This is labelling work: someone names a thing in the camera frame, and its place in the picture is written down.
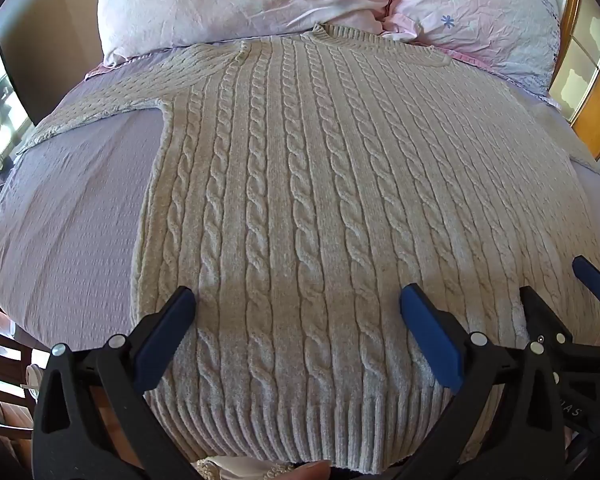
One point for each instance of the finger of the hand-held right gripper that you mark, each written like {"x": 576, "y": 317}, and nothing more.
{"x": 594, "y": 280}
{"x": 542, "y": 317}

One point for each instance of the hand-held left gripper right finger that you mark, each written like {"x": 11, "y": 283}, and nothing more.
{"x": 430, "y": 336}

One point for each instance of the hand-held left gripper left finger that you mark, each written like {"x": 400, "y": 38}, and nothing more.
{"x": 164, "y": 336}

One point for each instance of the white lace cloth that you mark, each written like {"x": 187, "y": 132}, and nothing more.
{"x": 240, "y": 469}

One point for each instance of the lilac bed sheet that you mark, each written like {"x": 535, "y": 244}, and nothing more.
{"x": 70, "y": 210}

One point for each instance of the wooden chair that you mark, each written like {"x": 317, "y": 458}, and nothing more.
{"x": 5, "y": 360}

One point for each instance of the wooden cabinet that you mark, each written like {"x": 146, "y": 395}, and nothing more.
{"x": 587, "y": 75}

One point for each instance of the pink floral pillow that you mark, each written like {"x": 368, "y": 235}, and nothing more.
{"x": 480, "y": 15}

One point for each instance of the dark flat panel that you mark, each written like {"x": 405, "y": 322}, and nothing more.
{"x": 50, "y": 40}

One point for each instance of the white floral pillow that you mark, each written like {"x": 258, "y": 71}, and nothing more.
{"x": 220, "y": 0}

